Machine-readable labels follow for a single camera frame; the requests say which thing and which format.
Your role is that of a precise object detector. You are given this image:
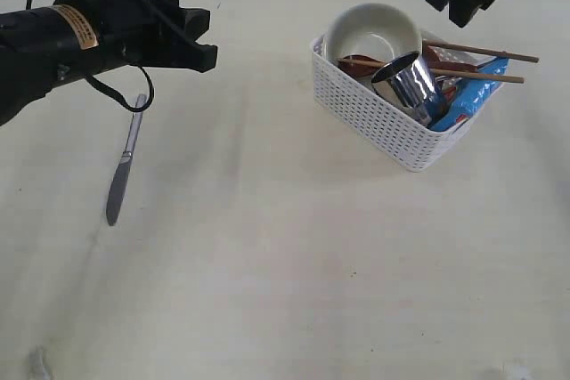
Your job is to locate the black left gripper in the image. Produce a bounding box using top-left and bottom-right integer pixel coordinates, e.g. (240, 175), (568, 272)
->
(57, 0), (217, 73)

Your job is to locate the wooden chopstick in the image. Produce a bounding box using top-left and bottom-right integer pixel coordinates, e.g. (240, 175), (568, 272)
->
(423, 39), (540, 63)
(338, 58), (525, 84)

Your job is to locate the silver table knife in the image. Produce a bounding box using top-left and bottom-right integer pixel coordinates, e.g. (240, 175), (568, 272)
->
(105, 112), (143, 226)

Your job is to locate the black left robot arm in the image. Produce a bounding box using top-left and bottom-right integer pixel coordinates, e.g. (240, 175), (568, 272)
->
(1, 0), (218, 124)

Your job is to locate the white ceramic bowl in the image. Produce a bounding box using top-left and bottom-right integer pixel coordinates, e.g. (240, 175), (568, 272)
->
(322, 3), (422, 64)

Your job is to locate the blue snack packet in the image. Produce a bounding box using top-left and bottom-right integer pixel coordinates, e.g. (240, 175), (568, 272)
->
(429, 79), (503, 132)

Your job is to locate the shiny steel cup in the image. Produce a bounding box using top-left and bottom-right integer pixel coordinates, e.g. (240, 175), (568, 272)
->
(371, 51), (448, 127)

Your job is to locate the white plastic woven basket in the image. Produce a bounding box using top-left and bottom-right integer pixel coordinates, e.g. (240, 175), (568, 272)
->
(310, 36), (482, 173)

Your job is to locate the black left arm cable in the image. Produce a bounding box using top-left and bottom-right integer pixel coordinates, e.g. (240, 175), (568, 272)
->
(26, 0), (156, 114)

